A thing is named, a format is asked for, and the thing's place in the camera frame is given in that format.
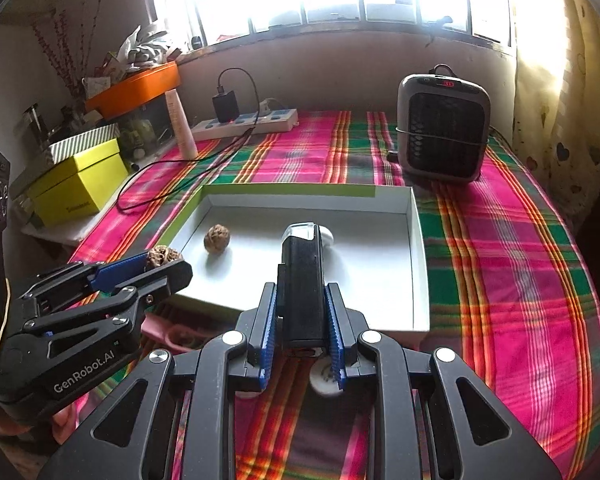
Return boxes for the brown walnut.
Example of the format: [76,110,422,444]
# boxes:
[203,226,231,257]
[147,244,185,266]

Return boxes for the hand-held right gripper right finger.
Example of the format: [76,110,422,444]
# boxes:
[324,282,563,480]

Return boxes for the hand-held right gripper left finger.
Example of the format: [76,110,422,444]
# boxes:
[37,282,281,480]

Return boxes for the cream heart-print curtain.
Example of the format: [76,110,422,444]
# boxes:
[511,0,600,223]

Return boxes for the black rectangular lamp device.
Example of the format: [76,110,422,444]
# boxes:
[277,222,331,359]

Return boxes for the dried branches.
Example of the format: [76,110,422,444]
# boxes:
[32,0,105,97]

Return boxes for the yellow-green box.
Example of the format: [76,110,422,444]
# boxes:
[30,138,131,228]

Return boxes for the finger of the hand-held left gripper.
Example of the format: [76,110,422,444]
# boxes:
[22,252,149,307]
[4,259,194,362]

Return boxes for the pile of paper packets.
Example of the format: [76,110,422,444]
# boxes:
[101,24,182,75]

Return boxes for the striped box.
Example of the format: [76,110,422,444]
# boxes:
[49,124,122,165]

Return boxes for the white and green cardboard tray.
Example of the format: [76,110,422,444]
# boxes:
[156,183,431,337]

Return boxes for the clear glass tank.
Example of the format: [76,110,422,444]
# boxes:
[112,94,178,161]

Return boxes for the orange box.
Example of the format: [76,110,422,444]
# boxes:
[85,61,181,119]

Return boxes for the white cosmetic tube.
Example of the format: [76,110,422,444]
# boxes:
[165,88,199,160]

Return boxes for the pink plastic clip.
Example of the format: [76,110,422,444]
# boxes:
[141,311,218,357]

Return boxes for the white round cap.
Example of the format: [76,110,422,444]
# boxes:
[309,357,343,399]

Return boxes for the white power strip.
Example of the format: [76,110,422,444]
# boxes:
[190,108,299,142]

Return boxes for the grey electric fan heater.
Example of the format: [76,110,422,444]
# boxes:
[396,73,492,184]

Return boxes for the black charger with cable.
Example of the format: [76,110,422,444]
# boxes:
[117,67,259,216]

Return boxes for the pink cloth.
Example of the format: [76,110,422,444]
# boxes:
[51,395,92,445]

